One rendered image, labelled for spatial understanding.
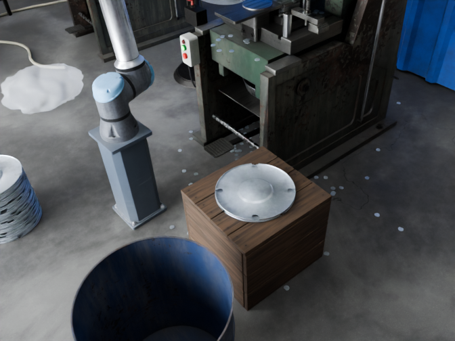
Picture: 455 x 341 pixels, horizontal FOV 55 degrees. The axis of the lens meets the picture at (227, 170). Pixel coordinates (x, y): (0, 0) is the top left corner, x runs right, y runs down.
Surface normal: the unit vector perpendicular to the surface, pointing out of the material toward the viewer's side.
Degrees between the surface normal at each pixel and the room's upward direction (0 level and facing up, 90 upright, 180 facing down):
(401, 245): 0
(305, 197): 0
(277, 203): 0
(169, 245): 88
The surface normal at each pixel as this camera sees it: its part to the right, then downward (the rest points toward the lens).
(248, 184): -0.04, -0.75
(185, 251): -0.27, 0.62
